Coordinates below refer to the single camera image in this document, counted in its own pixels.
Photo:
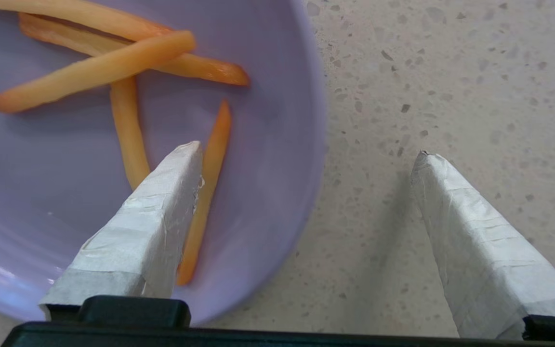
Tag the yellow french fry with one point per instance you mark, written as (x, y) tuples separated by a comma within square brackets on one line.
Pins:
[(215, 154), (89, 72), (200, 67), (128, 135), (89, 14)]

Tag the purple plate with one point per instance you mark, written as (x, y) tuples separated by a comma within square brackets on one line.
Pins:
[(268, 144)]

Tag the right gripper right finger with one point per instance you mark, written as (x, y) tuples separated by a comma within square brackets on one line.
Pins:
[(480, 250)]

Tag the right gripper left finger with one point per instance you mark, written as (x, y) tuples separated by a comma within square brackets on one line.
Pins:
[(147, 226)]

